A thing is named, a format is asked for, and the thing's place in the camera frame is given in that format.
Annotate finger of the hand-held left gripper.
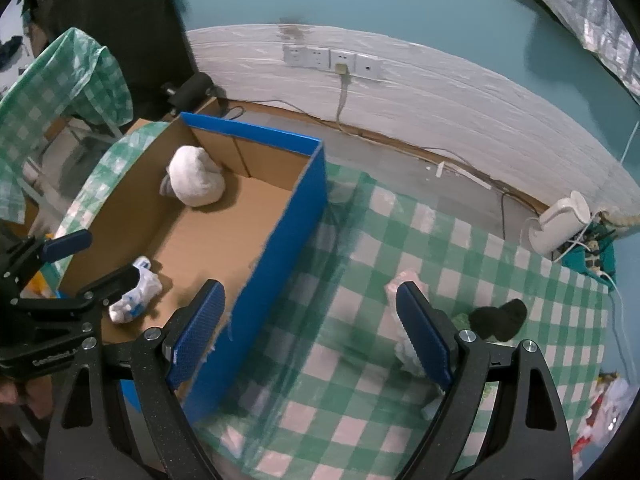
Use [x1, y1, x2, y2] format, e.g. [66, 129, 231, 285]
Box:
[14, 265, 141, 332]
[0, 225, 94, 291]

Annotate white plastic wrapper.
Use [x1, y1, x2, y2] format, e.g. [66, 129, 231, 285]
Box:
[109, 256, 163, 325]

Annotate pile of crumpled packaging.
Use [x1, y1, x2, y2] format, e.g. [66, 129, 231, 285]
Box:
[575, 370, 633, 466]

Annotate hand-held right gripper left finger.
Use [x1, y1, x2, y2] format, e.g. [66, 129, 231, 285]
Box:
[44, 279, 227, 480]

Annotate dark tall panel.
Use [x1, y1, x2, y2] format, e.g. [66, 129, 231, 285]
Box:
[30, 0, 198, 121]

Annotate black cable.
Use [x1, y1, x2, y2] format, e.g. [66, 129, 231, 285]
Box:
[415, 147, 523, 243]

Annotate person's left hand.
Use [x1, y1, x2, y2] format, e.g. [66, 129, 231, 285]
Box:
[0, 377, 55, 418]

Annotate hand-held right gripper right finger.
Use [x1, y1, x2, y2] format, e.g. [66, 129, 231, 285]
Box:
[396, 281, 574, 480]

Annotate green checkered tablecloth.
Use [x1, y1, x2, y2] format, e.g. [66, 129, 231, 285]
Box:
[52, 121, 615, 480]

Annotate wide white wall socket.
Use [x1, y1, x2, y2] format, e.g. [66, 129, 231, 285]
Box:
[283, 44, 331, 70]

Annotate green checkered hanging cloth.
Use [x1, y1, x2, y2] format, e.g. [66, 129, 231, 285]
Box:
[0, 27, 135, 223]

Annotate black sock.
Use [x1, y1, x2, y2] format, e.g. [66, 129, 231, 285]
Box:
[467, 298, 528, 342]

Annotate white plastic strip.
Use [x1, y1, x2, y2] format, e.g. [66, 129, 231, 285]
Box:
[436, 161, 493, 191]

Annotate black cylindrical device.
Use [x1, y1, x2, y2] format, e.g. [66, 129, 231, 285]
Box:
[162, 72, 216, 116]

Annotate grey plug with cable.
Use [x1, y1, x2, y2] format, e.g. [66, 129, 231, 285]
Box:
[334, 62, 351, 128]

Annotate silver foil sheet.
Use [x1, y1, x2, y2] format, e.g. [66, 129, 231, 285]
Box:
[520, 0, 640, 106]

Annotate blue cardboard box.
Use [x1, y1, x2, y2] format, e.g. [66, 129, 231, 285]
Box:
[52, 112, 328, 423]

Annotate white rolled sock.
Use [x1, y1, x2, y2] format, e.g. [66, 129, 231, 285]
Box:
[160, 146, 226, 207]

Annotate white cable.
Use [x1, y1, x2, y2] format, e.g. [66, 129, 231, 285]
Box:
[600, 270, 632, 376]

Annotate pink white sock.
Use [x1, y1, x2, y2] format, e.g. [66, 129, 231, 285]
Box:
[384, 268, 447, 422]

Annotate white small appliance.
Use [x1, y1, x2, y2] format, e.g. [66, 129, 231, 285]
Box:
[529, 191, 593, 255]

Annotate white power strip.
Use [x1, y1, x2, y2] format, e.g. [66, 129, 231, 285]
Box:
[582, 240, 608, 273]

